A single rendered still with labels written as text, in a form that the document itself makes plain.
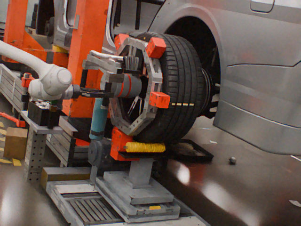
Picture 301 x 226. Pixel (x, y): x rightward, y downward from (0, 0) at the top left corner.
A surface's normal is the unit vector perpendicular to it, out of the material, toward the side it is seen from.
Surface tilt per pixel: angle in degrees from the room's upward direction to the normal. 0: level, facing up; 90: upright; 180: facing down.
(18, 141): 90
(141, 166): 90
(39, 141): 90
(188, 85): 74
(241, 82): 90
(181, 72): 62
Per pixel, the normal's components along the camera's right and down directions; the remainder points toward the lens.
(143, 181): 0.48, 0.28
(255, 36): -0.86, -0.05
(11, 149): 0.19, 0.25
